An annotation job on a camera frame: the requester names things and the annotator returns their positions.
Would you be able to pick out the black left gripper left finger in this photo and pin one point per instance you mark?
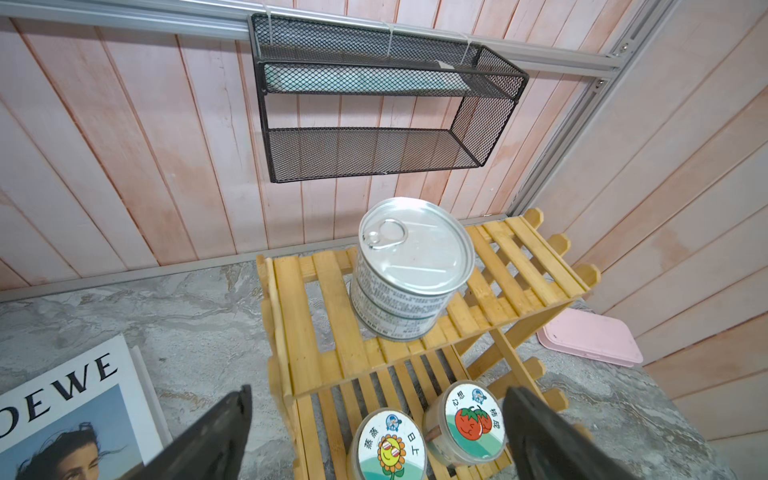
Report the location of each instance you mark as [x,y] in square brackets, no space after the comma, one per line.
[212,448]

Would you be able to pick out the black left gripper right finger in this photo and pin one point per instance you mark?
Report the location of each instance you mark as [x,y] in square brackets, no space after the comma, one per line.
[545,446]

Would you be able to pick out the strawberry label seed jar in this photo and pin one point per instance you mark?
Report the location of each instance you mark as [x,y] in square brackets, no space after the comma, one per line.
[464,426]

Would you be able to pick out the sunflower label seed jar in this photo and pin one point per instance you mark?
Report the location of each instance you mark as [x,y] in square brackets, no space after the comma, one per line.
[388,444]

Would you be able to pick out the white label tin can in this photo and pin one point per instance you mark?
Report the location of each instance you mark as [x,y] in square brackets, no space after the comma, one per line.
[412,258]

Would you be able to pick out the Loewe magazine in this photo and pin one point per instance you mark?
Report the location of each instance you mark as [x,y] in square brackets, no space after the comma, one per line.
[95,416]

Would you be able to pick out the pink flat case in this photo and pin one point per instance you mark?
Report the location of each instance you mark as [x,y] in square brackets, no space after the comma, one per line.
[588,335]

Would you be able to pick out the box in black basket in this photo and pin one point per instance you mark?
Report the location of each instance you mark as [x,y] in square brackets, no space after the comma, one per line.
[322,79]

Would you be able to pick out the black wire mesh basket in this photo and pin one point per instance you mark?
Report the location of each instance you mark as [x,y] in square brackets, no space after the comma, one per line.
[297,154]

